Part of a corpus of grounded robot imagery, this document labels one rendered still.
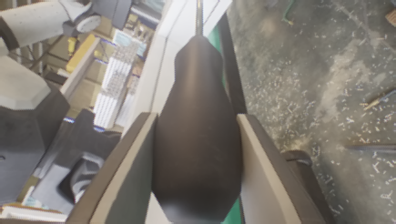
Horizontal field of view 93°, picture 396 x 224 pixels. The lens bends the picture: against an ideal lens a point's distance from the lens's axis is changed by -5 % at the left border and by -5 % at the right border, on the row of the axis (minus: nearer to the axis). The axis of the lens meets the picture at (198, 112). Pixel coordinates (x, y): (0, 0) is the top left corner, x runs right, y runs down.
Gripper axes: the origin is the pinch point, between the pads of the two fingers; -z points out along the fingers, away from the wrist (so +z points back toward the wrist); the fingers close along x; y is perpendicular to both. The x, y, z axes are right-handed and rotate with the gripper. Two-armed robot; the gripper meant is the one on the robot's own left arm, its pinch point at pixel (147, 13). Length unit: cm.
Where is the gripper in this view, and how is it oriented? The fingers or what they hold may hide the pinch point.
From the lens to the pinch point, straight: 46.4
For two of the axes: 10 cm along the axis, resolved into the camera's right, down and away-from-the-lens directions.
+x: 5.2, -5.6, -6.5
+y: 0.1, -7.5, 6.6
